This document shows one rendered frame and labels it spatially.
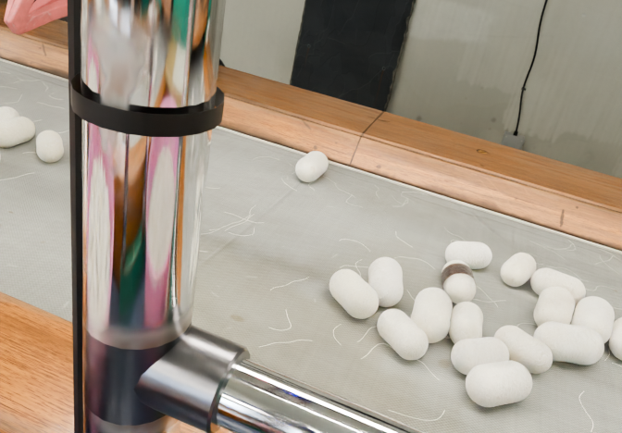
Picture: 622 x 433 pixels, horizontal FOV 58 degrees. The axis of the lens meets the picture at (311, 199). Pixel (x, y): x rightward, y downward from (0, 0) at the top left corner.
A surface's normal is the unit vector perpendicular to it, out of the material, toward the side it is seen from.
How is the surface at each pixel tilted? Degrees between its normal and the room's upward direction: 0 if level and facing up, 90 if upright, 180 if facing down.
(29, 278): 0
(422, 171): 45
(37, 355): 0
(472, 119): 90
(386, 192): 0
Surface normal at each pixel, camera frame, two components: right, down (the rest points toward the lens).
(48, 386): 0.18, -0.87
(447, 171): -0.11, -0.36
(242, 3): -0.32, 0.39
